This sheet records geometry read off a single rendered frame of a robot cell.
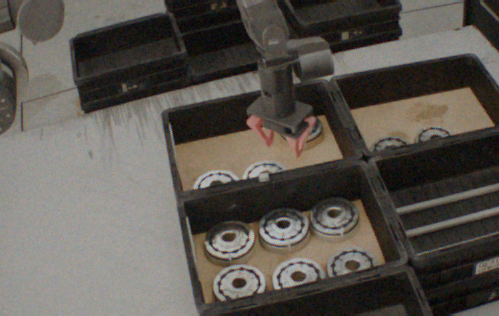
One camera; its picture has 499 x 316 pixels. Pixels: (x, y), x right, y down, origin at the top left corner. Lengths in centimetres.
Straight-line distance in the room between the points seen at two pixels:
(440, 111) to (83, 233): 93
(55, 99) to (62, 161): 152
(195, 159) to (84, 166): 39
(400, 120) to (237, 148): 40
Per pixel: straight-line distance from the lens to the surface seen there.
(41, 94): 367
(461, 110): 190
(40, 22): 121
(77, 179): 203
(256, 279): 148
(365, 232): 159
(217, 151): 180
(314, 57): 130
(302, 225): 157
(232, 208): 159
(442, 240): 158
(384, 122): 185
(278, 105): 133
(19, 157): 217
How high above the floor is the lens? 200
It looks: 42 degrees down
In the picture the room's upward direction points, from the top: 8 degrees counter-clockwise
